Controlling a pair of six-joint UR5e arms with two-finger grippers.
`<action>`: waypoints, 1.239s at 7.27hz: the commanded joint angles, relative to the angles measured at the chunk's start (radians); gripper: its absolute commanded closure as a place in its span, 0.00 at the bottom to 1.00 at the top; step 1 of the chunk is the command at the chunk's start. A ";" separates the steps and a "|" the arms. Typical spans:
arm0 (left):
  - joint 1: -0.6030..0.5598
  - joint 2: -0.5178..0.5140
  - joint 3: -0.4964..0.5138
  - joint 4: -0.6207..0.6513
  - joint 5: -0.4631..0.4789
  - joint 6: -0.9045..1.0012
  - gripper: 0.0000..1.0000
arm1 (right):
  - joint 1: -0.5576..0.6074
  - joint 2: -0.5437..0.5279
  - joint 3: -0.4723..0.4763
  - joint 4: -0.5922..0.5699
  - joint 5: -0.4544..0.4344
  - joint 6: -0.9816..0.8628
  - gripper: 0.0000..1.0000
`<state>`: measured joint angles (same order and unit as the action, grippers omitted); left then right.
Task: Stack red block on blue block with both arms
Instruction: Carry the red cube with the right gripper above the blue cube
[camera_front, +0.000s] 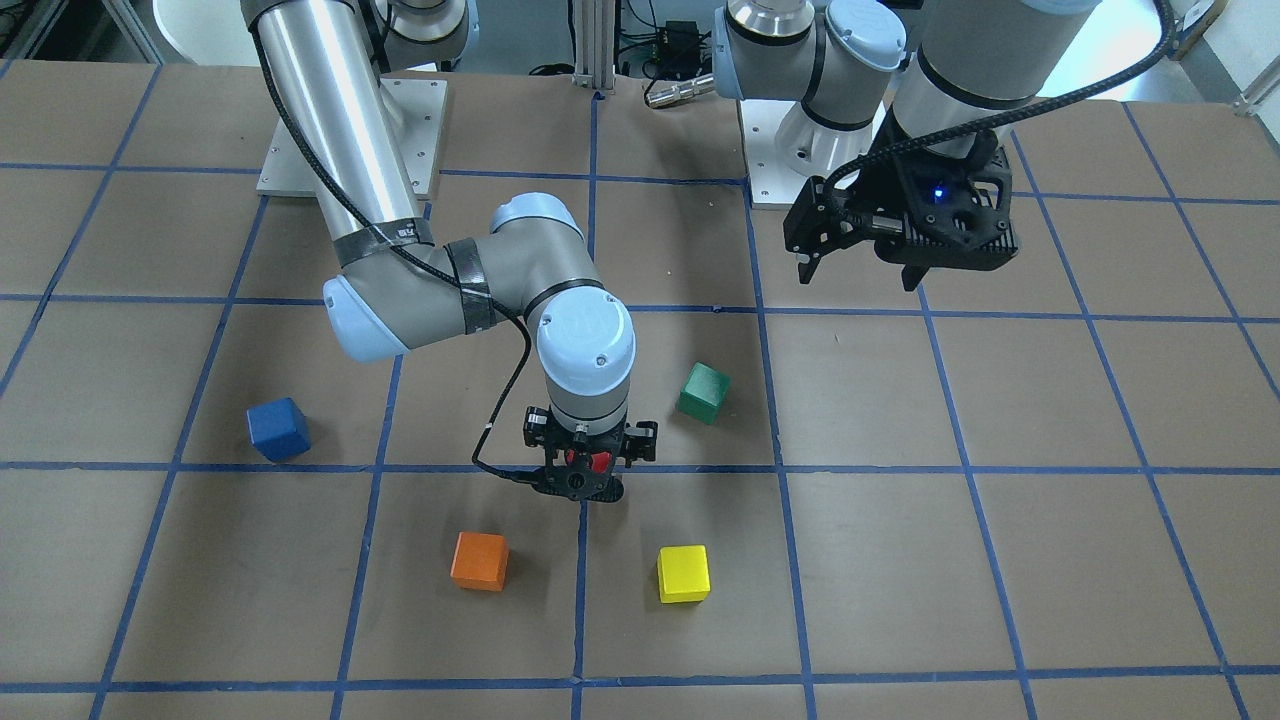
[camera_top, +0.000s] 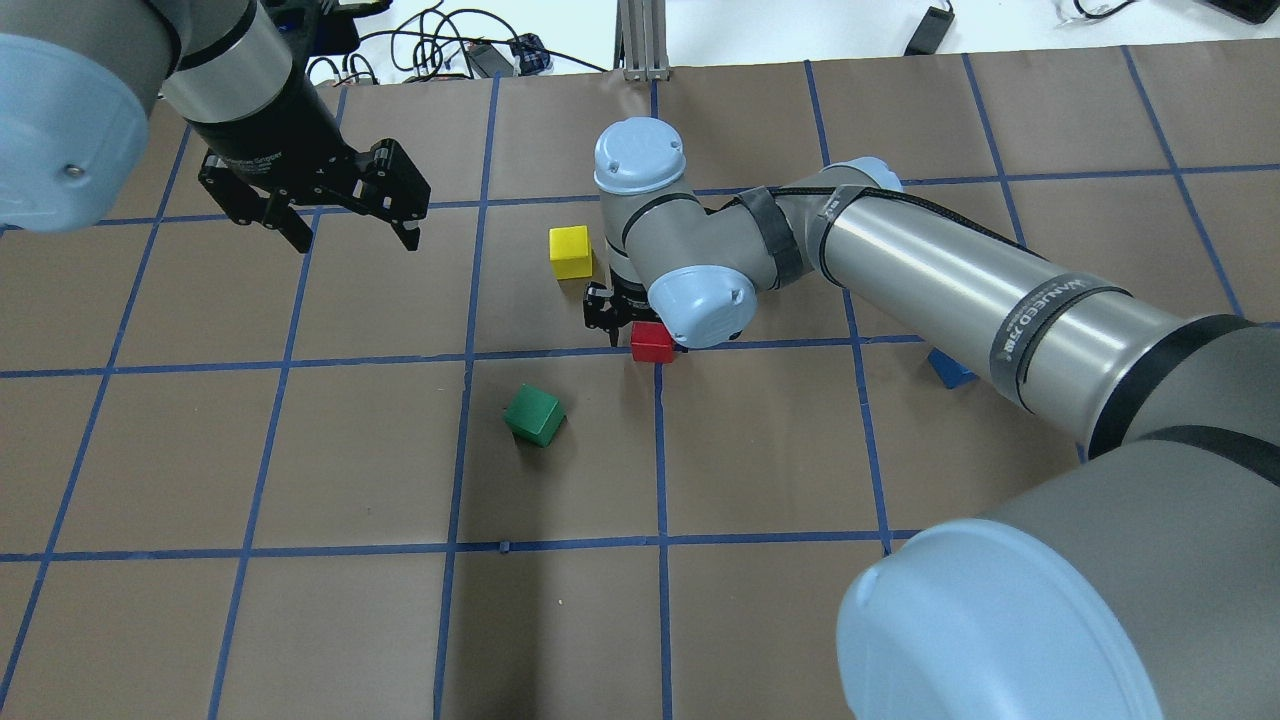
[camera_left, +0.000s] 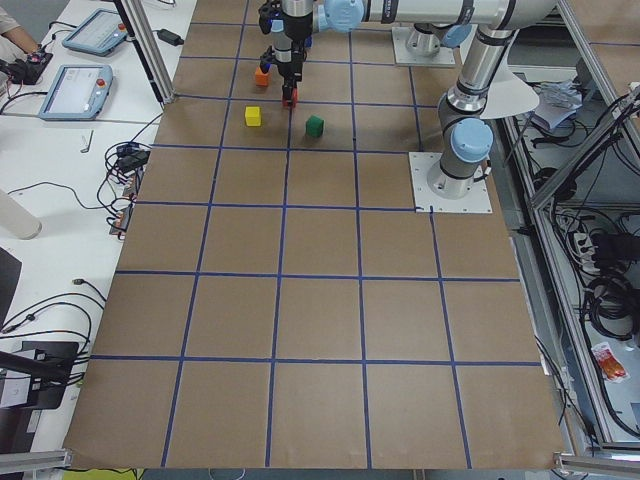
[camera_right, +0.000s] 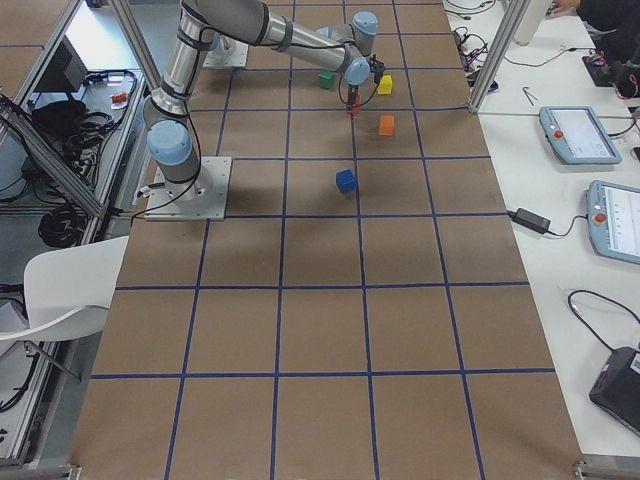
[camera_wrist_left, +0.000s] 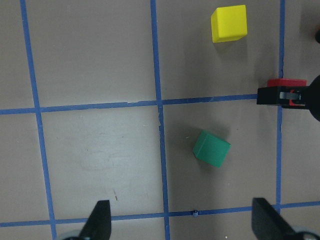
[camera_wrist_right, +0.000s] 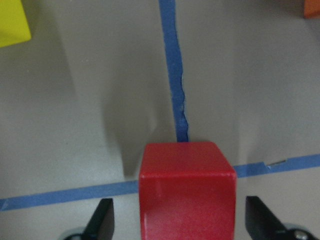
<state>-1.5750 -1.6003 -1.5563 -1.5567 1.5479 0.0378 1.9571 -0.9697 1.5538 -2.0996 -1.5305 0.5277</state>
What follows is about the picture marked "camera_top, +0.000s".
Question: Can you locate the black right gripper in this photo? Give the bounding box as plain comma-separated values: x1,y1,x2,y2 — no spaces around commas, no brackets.
582,270,653,347

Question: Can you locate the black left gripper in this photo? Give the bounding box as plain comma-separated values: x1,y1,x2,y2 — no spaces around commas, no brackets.
189,76,433,252

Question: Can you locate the red wooden block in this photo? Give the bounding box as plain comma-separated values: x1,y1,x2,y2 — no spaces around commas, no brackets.
628,322,676,365

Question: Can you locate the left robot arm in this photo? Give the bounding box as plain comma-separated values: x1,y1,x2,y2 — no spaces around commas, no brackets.
1,1,431,252

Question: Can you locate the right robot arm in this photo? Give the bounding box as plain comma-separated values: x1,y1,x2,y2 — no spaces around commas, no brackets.
584,117,1279,719

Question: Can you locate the yellow wooden block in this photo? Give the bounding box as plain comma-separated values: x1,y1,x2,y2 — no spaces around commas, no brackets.
548,225,594,281

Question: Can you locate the green wooden block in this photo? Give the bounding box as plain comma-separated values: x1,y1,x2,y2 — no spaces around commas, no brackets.
503,384,566,448

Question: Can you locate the blue wooden block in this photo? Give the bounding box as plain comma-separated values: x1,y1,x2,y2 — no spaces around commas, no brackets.
927,348,978,389

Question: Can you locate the black power adapter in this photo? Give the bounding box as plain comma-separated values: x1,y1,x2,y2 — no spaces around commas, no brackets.
902,6,955,56

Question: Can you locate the aluminium frame post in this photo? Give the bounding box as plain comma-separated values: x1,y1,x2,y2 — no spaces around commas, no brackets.
614,1,671,82

